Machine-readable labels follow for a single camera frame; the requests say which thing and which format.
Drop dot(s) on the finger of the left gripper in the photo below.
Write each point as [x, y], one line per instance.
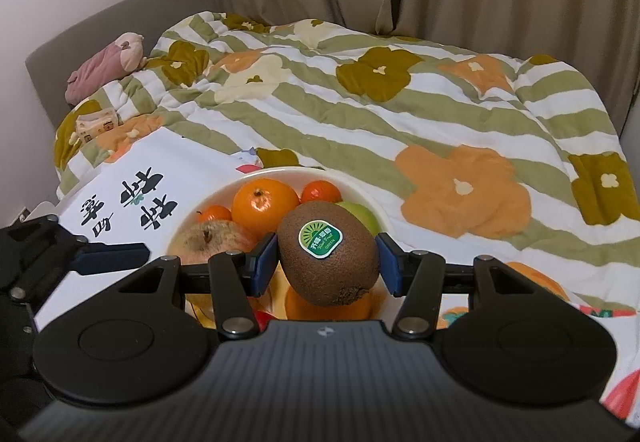
[98, 258]

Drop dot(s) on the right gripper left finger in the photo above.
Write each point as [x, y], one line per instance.
[235, 276]

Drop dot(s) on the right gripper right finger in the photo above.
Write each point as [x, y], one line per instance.
[418, 276]

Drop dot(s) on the red-yellow apple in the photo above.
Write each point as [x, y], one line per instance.
[200, 241]

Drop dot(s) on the small mandarin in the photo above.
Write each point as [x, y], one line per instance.
[213, 212]
[321, 190]

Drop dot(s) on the large orange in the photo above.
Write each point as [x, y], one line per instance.
[261, 204]
[298, 309]

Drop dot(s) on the green apple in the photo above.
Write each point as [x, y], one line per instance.
[364, 215]

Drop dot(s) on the brown kiwi with sticker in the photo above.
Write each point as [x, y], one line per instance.
[328, 256]

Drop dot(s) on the cherry tomato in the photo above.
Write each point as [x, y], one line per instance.
[263, 319]

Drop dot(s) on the white fruit-print cloth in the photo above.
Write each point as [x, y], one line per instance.
[145, 195]

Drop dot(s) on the cream duck plate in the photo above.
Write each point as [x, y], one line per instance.
[272, 301]

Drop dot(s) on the patterned tissue pack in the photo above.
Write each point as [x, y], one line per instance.
[89, 126]

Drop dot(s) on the striped floral quilt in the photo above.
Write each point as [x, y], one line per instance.
[518, 157]

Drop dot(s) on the pink plush toy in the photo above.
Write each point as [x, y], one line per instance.
[117, 60]

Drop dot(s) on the grey bed headboard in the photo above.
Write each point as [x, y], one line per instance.
[50, 65]

